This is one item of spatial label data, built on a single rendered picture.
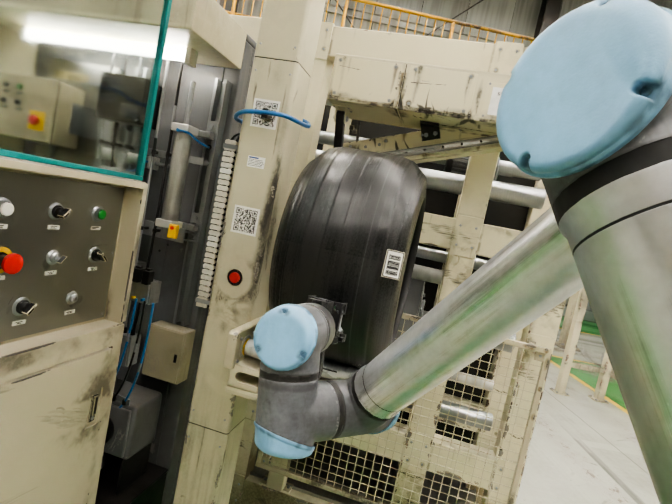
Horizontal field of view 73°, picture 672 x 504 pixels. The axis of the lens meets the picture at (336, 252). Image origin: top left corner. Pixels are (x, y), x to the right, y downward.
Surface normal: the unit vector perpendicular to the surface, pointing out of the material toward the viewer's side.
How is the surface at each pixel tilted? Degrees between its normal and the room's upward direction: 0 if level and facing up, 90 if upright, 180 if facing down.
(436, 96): 90
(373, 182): 48
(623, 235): 95
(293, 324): 79
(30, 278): 90
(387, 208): 62
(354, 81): 90
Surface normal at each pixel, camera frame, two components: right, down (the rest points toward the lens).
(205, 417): -0.22, 0.04
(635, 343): -0.98, 0.05
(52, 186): 0.95, 0.22
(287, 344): -0.19, -0.18
